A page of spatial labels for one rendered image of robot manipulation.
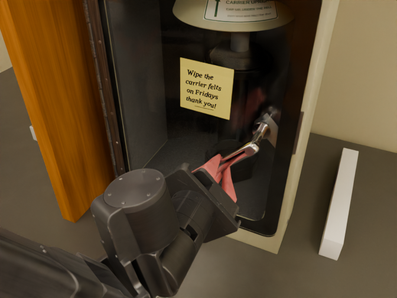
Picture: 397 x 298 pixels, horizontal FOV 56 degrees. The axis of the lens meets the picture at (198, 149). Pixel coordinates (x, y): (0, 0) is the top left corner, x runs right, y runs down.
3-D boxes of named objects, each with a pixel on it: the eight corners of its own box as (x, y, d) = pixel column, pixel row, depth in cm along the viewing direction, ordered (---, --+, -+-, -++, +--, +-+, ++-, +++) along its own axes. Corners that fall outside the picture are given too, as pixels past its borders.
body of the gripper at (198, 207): (188, 158, 43) (159, 200, 37) (244, 219, 45) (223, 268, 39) (156, 178, 47) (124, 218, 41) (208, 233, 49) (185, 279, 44)
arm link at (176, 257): (131, 299, 39) (179, 311, 36) (109, 253, 35) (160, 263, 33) (162, 249, 44) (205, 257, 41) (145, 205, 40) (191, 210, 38)
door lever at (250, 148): (227, 159, 56) (215, 146, 55) (275, 132, 50) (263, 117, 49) (212, 181, 52) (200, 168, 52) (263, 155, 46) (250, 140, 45)
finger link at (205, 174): (224, 133, 49) (196, 177, 42) (257, 172, 51) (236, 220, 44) (191, 154, 54) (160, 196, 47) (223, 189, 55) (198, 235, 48)
